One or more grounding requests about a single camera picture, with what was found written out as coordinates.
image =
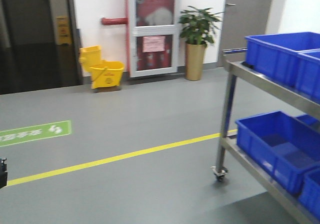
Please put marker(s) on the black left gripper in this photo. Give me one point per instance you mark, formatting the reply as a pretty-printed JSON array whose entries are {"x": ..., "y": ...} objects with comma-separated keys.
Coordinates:
[{"x": 3, "y": 173}]

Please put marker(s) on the yellow mop bucket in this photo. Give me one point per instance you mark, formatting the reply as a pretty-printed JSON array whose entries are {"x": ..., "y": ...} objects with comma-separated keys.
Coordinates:
[{"x": 103, "y": 73}]

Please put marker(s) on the yellow wet floor sign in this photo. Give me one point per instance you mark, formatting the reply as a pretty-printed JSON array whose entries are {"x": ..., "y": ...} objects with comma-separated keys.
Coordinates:
[{"x": 63, "y": 31}]

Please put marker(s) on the potted green plant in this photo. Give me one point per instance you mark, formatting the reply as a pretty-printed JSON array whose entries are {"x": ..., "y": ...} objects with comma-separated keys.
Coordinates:
[{"x": 198, "y": 30}]

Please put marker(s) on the steel trolley cart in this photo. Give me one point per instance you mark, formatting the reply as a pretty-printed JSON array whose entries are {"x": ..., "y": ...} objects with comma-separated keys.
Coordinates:
[{"x": 227, "y": 142}]

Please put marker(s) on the blue bin cart bottom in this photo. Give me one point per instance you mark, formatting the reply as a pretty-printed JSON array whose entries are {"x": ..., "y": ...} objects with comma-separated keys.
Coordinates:
[{"x": 283, "y": 146}]

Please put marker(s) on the blue bin cart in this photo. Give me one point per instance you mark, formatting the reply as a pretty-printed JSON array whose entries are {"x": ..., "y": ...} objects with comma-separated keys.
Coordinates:
[
  {"x": 276, "y": 55},
  {"x": 283, "y": 146}
]

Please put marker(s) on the grey door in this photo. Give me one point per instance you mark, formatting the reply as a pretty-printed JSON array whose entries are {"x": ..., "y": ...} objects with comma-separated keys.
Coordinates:
[{"x": 242, "y": 18}]

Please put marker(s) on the blue bin cart top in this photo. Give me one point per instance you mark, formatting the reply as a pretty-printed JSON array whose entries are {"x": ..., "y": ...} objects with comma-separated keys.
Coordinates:
[{"x": 276, "y": 55}]

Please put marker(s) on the fire hose cabinet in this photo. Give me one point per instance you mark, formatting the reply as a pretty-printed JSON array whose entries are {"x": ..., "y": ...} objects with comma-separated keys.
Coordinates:
[{"x": 152, "y": 37}]

